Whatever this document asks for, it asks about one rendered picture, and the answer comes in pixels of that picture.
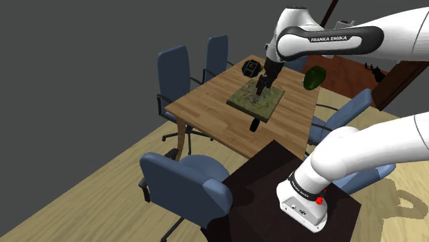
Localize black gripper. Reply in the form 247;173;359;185
256;58;285;98

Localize dark blue polyhedron with yellow edges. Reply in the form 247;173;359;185
241;59;263;78

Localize mossy green square slab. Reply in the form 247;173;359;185
225;78;286;124

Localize blue office chair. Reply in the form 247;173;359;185
202;34;235;84
305;88;397;196
137;152;234;242
285;55;309;73
155;45;215;155

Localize green bell pepper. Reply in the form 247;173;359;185
302;65;328;91

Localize wooden table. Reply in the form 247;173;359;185
164;54;321;162

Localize reddish brown wooden sideboard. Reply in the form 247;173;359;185
300;53;391;109

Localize dark robot stand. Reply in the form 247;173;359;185
200;140;363;242

